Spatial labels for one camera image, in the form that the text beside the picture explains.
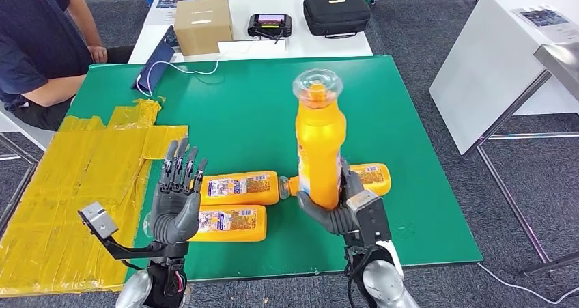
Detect person's left hand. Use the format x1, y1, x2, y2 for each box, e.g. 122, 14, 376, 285
87, 44, 109, 64

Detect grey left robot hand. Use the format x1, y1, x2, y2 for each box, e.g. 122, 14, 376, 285
149, 138, 209, 247

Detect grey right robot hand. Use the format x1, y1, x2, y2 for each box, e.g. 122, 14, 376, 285
296, 158, 365, 237

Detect orange detergent bottle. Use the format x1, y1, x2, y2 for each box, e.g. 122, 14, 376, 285
292, 68, 348, 211
143, 205, 268, 244
192, 171, 281, 206
278, 162, 392, 201

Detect dark blue tablet case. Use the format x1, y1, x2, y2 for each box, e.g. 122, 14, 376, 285
131, 25, 178, 92

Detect person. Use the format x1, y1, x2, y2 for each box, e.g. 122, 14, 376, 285
0, 0, 136, 132

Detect printed paper sheet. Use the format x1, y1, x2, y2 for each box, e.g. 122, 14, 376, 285
154, 0, 196, 24

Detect yellow tape sheet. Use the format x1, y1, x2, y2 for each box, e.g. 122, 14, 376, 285
0, 98, 190, 298

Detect white chair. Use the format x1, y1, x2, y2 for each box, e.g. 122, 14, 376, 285
0, 111, 56, 165

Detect brown cardboard box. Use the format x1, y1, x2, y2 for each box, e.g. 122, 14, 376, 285
173, 0, 234, 57

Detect green table mat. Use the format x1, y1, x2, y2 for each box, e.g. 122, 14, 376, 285
61, 55, 484, 283

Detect black handheld controller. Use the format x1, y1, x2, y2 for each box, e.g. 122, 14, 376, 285
246, 13, 293, 41

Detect black carrying case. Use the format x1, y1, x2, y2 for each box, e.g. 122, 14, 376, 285
302, 0, 372, 40

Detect steel table with legs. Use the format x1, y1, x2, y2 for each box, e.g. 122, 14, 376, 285
462, 42, 579, 277

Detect printed instruction sheet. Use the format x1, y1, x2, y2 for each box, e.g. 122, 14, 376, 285
513, 5, 579, 42

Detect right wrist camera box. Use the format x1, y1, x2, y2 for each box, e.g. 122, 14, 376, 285
345, 188, 393, 249

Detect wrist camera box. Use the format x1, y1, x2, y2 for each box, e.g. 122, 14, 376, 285
77, 201, 119, 241
345, 188, 393, 249

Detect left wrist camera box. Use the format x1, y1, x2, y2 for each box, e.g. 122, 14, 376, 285
77, 201, 119, 241

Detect white charging cable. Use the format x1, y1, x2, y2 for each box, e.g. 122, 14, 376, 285
135, 60, 221, 98

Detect white floor cable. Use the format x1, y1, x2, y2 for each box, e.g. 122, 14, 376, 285
477, 262, 579, 306

